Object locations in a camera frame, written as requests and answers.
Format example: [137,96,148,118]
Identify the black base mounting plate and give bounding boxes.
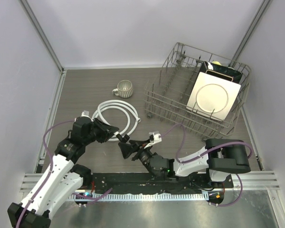
[81,172,234,195]

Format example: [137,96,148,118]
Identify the black T-shaped hose connector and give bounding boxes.
[116,133,130,143]

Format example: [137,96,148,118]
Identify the black square plate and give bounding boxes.
[199,61,242,84]

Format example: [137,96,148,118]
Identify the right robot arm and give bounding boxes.
[118,136,254,188]

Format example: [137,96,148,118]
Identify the yellow-green cup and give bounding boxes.
[211,61,222,66]

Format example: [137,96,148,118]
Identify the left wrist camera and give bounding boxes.
[76,110,92,121]

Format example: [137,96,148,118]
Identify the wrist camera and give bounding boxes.
[76,110,92,121]
[149,131,162,145]

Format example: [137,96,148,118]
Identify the grey wire dish rack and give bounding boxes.
[144,43,251,138]

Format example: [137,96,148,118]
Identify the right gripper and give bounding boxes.
[119,139,154,171]

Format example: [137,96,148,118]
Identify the white slotted cable duct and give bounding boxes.
[71,192,209,201]

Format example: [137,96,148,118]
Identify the white hose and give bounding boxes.
[92,100,142,142]

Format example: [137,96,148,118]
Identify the white square plate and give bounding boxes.
[186,72,241,121]

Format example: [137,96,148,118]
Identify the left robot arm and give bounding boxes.
[7,116,119,228]

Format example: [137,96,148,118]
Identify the striped ceramic mug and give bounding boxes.
[112,80,133,98]

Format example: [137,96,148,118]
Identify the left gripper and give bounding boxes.
[83,118,119,145]

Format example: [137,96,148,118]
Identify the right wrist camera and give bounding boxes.
[149,131,162,145]

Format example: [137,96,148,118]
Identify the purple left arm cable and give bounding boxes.
[15,120,74,226]

